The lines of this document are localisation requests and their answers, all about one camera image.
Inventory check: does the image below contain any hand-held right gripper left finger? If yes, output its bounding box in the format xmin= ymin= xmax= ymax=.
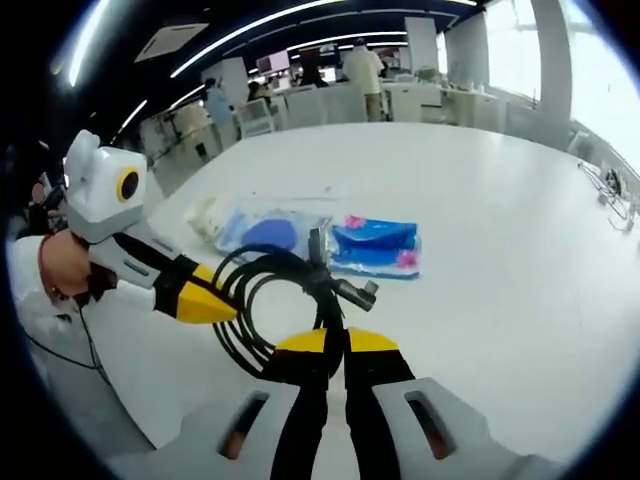
xmin=172 ymin=327 xmax=334 ymax=480

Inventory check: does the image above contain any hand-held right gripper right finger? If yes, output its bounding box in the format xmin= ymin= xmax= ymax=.
xmin=344 ymin=326 xmax=506 ymax=480

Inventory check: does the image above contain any clear packet with blue disc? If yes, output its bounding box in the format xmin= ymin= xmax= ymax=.
xmin=213 ymin=201 xmax=335 ymax=262

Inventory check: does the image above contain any blue floral packet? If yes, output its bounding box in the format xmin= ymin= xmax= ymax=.
xmin=326 ymin=213 xmax=425 ymax=282

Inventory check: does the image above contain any person's left hand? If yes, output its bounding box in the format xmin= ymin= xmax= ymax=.
xmin=39 ymin=231 xmax=120 ymax=304

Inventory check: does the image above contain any person in white coat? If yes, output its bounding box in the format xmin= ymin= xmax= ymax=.
xmin=19 ymin=299 xmax=157 ymax=454

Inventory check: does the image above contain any white table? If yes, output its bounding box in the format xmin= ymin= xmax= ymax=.
xmin=107 ymin=122 xmax=640 ymax=480

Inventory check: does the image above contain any straight ceiling light strip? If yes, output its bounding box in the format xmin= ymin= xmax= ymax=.
xmin=66 ymin=0 xmax=115 ymax=87

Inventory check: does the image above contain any ceiling air vent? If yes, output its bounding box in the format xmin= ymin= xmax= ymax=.
xmin=133 ymin=21 xmax=210 ymax=65

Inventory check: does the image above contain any white mesh chair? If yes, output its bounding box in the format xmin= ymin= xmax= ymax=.
xmin=236 ymin=96 xmax=277 ymax=140

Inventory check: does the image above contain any curved ceiling light strip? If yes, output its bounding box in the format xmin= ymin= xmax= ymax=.
xmin=168 ymin=0 xmax=479 ymax=80

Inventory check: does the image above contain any narrow window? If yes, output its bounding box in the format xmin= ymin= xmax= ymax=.
xmin=485 ymin=0 xmax=540 ymax=97

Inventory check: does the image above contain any wide window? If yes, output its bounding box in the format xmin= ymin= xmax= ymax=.
xmin=569 ymin=0 xmax=640 ymax=154

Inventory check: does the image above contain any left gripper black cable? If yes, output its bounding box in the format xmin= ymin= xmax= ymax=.
xmin=23 ymin=294 xmax=115 ymax=387

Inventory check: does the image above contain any wall monitor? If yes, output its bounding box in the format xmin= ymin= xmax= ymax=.
xmin=256 ymin=48 xmax=292 ymax=75

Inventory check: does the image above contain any tangle of cables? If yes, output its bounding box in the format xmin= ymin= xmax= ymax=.
xmin=576 ymin=158 xmax=640 ymax=232

